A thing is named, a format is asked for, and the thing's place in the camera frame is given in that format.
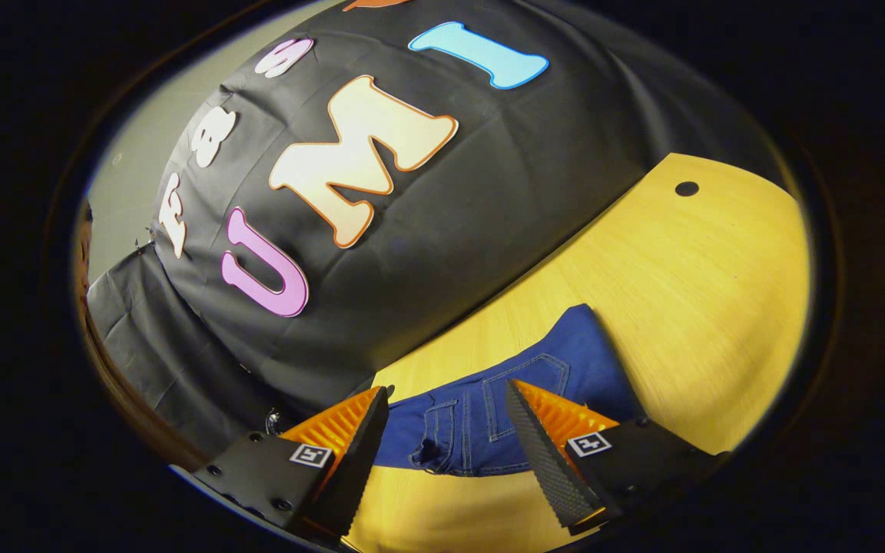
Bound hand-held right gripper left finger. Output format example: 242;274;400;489
191;386;389;538

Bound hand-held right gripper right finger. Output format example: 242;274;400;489
505;378;728;537

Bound blue denim jeans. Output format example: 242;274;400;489
372;303;647;477

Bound black backdrop cloth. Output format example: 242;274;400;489
85;0;789;462

